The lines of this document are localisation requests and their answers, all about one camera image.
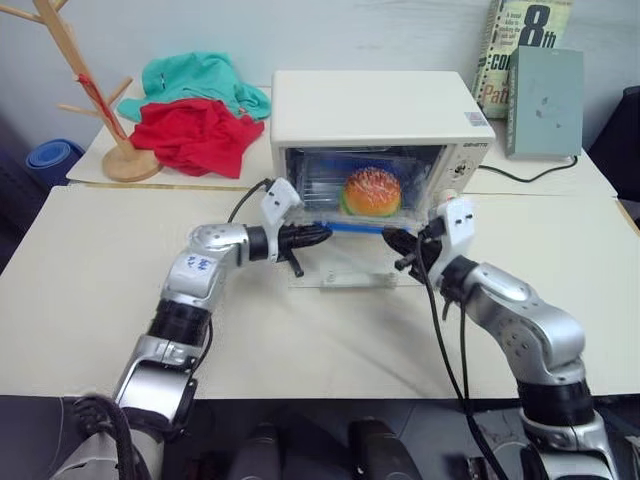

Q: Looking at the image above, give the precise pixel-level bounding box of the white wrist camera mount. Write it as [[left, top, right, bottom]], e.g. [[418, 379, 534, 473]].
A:
[[427, 194, 477, 289], [258, 177, 303, 264]]

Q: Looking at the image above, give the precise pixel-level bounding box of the blue rolled mat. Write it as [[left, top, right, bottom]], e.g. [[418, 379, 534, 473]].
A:
[[26, 138, 86, 187]]

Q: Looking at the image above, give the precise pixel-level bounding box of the wooden branch stand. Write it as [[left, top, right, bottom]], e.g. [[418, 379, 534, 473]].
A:
[[0, 0, 162, 183]]

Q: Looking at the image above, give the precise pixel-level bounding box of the glass toaster oven door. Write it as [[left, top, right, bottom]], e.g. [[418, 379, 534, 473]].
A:
[[288, 219, 419, 292]]

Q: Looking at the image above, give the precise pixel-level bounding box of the teal cloth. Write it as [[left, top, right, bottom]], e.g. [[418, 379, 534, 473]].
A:
[[116, 51, 273, 123]]

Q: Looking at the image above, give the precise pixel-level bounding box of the grey-green hardcover book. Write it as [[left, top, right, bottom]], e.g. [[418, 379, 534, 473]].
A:
[[505, 47, 585, 162]]

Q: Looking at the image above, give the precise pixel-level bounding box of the red string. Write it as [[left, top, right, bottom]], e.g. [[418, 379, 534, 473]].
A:
[[74, 73, 129, 144]]

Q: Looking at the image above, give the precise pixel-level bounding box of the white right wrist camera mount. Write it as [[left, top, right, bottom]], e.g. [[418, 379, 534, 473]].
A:
[[427, 194, 477, 289]]

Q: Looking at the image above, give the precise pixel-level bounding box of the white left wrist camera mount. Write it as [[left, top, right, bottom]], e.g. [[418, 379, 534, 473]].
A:
[[258, 177, 303, 264]]

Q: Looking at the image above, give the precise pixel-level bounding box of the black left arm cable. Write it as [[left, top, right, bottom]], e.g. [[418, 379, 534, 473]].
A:
[[227, 178, 274, 225]]

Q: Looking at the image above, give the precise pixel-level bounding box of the red cloth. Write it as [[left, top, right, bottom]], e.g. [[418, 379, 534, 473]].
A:
[[129, 98, 266, 179]]

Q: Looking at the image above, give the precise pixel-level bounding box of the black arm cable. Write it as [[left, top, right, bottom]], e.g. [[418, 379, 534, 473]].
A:
[[417, 219, 509, 480], [227, 178, 274, 225]]

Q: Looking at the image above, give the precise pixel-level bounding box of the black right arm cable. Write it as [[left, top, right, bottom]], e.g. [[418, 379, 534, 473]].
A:
[[417, 219, 509, 480]]

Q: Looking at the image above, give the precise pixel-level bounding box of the toy hamburger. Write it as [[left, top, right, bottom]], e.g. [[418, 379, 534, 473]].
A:
[[339, 167, 403, 219]]

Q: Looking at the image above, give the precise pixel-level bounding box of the black oven power cord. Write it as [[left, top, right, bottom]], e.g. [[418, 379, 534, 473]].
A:
[[478, 153, 580, 184]]

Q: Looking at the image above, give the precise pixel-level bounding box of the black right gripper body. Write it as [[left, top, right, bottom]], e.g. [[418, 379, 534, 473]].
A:
[[410, 223, 445, 281]]

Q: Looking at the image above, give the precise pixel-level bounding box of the black braided cable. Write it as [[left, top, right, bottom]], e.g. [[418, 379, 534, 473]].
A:
[[73, 394, 152, 480]]

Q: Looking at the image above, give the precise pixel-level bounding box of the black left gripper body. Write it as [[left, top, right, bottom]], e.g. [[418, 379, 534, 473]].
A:
[[276, 224, 303, 260]]

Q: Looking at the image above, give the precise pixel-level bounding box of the round oven dial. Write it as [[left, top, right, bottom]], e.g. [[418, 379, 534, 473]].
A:
[[448, 158, 474, 184]]

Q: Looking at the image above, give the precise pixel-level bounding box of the cream toaster oven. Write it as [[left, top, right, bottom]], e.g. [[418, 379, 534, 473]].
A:
[[270, 69, 497, 224]]

